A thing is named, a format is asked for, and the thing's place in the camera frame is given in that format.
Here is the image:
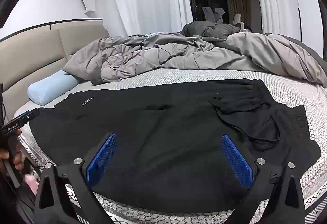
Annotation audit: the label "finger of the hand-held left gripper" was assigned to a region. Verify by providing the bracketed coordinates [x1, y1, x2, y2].
[17, 109, 41, 125]

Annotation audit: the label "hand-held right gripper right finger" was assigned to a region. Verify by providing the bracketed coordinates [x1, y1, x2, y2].
[221, 134, 306, 224]

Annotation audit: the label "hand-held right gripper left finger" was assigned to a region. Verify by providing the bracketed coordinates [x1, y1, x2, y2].
[34, 133, 118, 224]

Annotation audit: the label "black pants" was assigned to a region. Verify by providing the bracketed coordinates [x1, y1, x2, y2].
[29, 78, 322, 214]

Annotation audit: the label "person's left hand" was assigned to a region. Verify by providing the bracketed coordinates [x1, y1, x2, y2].
[0, 129, 25, 171]

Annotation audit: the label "light blue pillow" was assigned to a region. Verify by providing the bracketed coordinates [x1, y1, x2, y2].
[28, 70, 80, 106]

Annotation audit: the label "beige padded headboard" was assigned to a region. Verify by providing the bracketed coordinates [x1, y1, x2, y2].
[0, 19, 109, 122]

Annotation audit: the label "pink cloth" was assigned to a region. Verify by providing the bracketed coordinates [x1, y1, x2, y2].
[24, 174, 39, 195]

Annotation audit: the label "white honeycomb bed sheet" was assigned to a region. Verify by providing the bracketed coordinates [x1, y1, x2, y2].
[13, 68, 327, 224]

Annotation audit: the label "grey duvet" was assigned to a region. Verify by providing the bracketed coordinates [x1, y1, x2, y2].
[63, 32, 327, 86]

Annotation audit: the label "dark grey pillow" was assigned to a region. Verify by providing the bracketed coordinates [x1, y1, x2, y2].
[182, 21, 242, 41]

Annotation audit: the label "white chair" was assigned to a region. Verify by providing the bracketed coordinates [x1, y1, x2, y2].
[233, 13, 244, 29]

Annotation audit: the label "chair with grey clothes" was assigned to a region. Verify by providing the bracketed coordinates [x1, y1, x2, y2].
[202, 7, 226, 23]

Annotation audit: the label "brown curtain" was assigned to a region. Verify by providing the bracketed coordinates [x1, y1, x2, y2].
[225, 0, 252, 28]

